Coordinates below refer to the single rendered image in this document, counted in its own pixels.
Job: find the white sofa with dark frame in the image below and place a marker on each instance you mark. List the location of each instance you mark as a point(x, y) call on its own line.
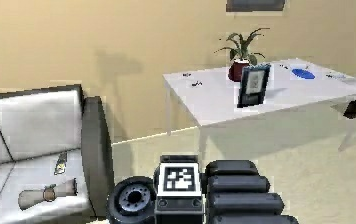
point(36, 133)

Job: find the small grey yellow object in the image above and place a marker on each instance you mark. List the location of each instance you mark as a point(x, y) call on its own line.
point(60, 164)

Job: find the grey flat object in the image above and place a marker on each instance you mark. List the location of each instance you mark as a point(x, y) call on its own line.
point(336, 76)

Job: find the small black object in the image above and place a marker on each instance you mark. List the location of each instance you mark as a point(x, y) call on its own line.
point(186, 75)
point(196, 83)

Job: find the white table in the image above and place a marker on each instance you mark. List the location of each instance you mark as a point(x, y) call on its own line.
point(219, 96)

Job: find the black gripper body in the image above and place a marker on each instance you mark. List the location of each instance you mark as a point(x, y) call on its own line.
point(132, 200)

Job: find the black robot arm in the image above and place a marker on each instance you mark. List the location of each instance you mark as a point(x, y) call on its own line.
point(219, 193)

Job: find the blue plate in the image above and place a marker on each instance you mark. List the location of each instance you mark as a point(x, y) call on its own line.
point(303, 73)

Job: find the black standing picture frame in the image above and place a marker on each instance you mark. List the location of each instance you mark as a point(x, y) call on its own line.
point(253, 85)

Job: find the dark framed wall picture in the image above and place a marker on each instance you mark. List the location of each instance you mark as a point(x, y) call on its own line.
point(255, 5)

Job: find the beige rolled cloth with band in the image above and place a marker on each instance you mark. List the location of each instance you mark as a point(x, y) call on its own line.
point(46, 194)

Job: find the green plant in red pot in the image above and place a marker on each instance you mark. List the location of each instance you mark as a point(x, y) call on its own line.
point(241, 60)

